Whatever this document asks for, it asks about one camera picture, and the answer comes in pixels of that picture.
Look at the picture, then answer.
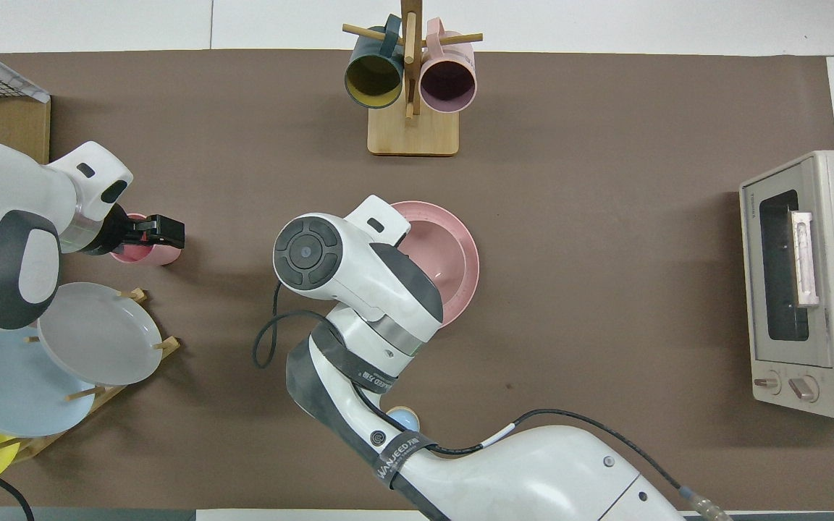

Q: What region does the brown table mat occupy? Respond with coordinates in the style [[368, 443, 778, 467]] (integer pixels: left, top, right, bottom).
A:
[[0, 49, 834, 511]]

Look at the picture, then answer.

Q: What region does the pink mug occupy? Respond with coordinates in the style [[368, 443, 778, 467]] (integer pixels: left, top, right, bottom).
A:
[[419, 18, 478, 114]]

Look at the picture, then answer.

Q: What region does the dark green mug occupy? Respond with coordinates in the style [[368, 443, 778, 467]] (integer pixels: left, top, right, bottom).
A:
[[345, 14, 405, 110]]

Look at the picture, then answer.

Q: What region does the pink bowl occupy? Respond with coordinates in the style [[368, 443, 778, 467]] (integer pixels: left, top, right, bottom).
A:
[[392, 216, 471, 309]]

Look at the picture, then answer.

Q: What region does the light blue plate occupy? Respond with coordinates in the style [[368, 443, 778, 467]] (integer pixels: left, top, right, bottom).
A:
[[0, 327, 98, 438]]

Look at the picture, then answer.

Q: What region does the wooden plate rack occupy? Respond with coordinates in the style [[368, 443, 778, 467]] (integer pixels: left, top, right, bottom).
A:
[[0, 287, 181, 465]]

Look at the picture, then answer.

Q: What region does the wooden mug tree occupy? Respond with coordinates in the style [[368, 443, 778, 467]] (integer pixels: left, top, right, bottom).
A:
[[342, 0, 484, 157]]

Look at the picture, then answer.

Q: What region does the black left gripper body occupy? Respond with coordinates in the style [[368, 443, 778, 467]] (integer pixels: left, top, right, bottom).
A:
[[101, 213, 150, 255]]

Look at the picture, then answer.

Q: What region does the wooden crate with wire mesh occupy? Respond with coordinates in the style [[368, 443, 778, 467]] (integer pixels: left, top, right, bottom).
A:
[[0, 35, 52, 166]]

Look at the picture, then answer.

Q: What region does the pink plastic cup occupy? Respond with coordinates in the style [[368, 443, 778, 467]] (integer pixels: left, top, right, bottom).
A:
[[109, 213, 182, 266]]

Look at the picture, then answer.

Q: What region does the grey plate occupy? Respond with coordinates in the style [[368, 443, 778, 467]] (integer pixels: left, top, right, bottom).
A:
[[38, 281, 164, 386]]

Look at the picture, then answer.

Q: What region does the pink speckled plate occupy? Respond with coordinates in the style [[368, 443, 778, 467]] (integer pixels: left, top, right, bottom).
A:
[[388, 200, 480, 329]]

